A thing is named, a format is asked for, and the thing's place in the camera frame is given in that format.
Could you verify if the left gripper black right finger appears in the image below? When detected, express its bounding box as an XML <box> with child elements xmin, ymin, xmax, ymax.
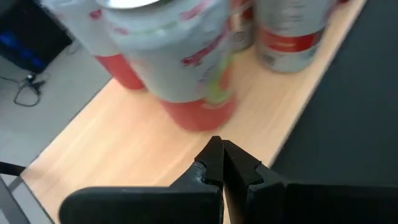
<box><xmin>223</xmin><ymin>139</ymin><xmax>398</xmax><ymax>224</ymax></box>

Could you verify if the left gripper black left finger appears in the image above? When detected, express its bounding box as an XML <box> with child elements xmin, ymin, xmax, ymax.
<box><xmin>58</xmin><ymin>136</ymin><xmax>224</xmax><ymax>224</ymax></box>

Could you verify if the silver and pink seltzer can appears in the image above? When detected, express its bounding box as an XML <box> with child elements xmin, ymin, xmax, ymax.
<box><xmin>102</xmin><ymin>0</ymin><xmax>239</xmax><ymax>132</ymax></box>
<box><xmin>42</xmin><ymin>0</ymin><xmax>147</xmax><ymax>91</ymax></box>

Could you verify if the white Celsius can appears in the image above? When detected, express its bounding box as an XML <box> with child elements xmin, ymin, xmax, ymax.
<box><xmin>229</xmin><ymin>0</ymin><xmax>256</xmax><ymax>52</ymax></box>
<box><xmin>253</xmin><ymin>0</ymin><xmax>340</xmax><ymax>74</ymax></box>

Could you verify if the wooden shelf with black legs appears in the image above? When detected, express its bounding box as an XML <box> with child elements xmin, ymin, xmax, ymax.
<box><xmin>20</xmin><ymin>0</ymin><xmax>368</xmax><ymax>224</ymax></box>

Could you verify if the black table mat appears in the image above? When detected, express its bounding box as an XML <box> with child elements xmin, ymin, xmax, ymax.
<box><xmin>270</xmin><ymin>0</ymin><xmax>398</xmax><ymax>187</ymax></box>

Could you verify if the black box with blue lights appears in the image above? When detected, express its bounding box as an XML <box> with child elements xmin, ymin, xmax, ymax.
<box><xmin>0</xmin><ymin>0</ymin><xmax>74</xmax><ymax>75</ymax></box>

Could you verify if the black aluminium table frame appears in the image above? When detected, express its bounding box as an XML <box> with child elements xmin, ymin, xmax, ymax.
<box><xmin>0</xmin><ymin>161</ymin><xmax>55</xmax><ymax>224</ymax></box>

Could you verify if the black floor cable bundle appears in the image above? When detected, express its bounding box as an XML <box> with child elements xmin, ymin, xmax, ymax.
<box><xmin>0</xmin><ymin>72</ymin><xmax>47</xmax><ymax>108</ymax></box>

